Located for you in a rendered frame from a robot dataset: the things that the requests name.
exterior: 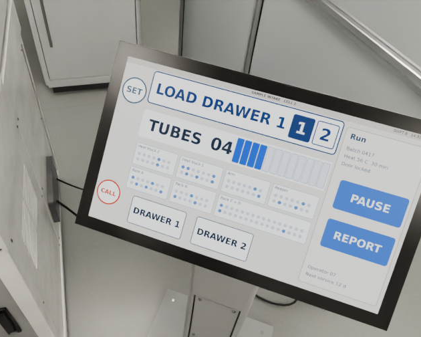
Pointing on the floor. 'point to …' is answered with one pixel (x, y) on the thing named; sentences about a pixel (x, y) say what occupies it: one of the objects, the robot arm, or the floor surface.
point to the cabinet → (29, 233)
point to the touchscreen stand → (209, 309)
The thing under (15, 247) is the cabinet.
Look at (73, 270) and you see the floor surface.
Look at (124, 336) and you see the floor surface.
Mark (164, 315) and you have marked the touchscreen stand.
